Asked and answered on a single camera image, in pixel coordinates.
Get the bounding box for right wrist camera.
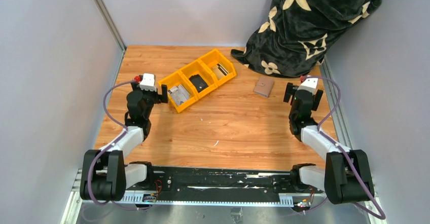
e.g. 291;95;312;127
298;76;318;95

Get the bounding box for black card in bin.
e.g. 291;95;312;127
189;74;208;93

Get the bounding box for silver cards in bin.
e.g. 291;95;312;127
168;84;190;106

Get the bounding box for beige leather card holder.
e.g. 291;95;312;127
254;76;274;97

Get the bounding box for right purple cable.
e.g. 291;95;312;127
291;75;386;220

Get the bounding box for yellow bin with black card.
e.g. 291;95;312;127
180;60;218;99

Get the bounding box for striped cards in bin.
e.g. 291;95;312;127
211;63;229;80

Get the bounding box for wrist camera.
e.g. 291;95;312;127
138;73;157;92
298;76;318;95

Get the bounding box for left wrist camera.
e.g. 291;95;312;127
138;73;157;92

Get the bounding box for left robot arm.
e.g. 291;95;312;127
80;80;168;205

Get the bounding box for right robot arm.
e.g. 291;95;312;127
283;79;375;204

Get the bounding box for yellow bin with silver cards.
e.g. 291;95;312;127
158;71;199;113

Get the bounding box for black floral blanket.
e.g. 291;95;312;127
231;0;382;78

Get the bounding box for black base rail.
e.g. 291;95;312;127
72;163;379;207

